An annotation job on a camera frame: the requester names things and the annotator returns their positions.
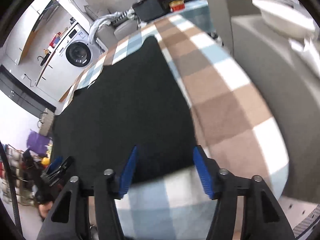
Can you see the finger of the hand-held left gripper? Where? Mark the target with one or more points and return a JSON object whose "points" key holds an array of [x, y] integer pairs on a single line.
{"points": [[55, 165]]}

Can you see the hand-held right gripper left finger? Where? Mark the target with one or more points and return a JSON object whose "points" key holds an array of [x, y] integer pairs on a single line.
{"points": [[128, 172]]}

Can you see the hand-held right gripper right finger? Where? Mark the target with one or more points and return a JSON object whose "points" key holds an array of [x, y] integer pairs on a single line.
{"points": [[203, 172]]}

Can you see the black knit garment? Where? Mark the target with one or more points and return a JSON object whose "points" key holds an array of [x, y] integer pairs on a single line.
{"points": [[125, 105]]}

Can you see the purple bag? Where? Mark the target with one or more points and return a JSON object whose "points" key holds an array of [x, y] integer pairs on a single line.
{"points": [[37, 141]]}

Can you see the shoe rack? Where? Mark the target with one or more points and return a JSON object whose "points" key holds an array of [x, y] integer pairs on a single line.
{"points": [[15, 170]]}

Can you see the woven laundry basket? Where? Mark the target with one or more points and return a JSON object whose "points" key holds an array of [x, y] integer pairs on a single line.
{"points": [[47, 122]]}

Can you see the checked blanket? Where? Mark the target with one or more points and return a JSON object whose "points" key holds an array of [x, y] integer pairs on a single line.
{"points": [[225, 105]]}

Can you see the dark glass door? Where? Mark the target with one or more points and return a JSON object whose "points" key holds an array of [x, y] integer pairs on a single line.
{"points": [[22, 95]]}

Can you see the white floor cabinets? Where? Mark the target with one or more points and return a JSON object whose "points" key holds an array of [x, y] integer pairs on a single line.
{"points": [[47, 72]]}

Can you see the white washing machine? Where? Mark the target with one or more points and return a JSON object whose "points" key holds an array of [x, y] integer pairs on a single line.
{"points": [[77, 52]]}

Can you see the grey sofa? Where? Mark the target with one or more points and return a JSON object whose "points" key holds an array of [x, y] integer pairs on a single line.
{"points": [[120, 31]]}

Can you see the light blue towel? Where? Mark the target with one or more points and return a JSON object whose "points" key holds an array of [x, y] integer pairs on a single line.
{"points": [[100, 23]]}

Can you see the black white striped cloth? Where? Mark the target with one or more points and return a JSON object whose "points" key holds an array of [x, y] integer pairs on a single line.
{"points": [[126, 15]]}

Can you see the black tablet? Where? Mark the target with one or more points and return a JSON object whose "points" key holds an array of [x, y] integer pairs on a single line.
{"points": [[150, 8]]}

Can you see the red box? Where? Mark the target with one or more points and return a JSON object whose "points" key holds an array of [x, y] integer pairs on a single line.
{"points": [[177, 6]]}

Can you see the white basin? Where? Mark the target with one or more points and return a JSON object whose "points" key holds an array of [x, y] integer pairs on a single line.
{"points": [[282, 17]]}

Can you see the grey bed frame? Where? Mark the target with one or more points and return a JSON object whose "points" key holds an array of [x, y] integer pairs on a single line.
{"points": [[287, 105]]}

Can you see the white wall cabinet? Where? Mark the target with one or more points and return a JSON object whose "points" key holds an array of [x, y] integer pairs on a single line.
{"points": [[27, 30]]}

